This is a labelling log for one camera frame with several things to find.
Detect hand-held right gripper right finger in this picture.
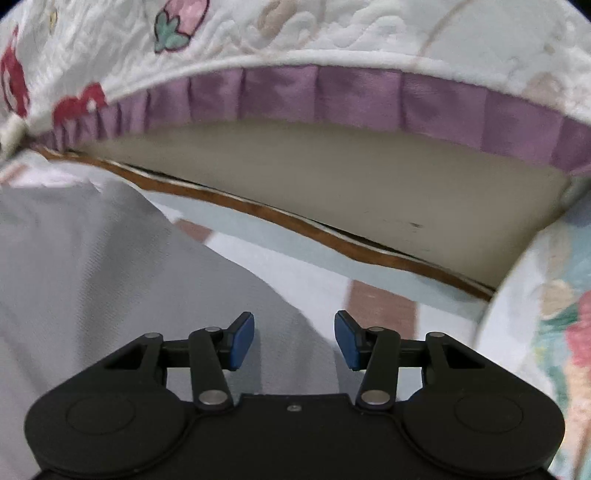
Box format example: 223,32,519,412
334,309,486,413

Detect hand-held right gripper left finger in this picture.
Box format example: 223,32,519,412
102,311,256,412

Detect grey garment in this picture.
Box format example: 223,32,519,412
0,179,352,480

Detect checked bed sheet brown trim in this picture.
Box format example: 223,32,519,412
0,147,494,400

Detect beige mattress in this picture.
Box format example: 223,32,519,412
76,117,572,291

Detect floral pillow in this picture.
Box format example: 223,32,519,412
471,178,591,480

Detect strawberry print quilt purple ruffle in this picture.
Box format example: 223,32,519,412
0,0,591,177

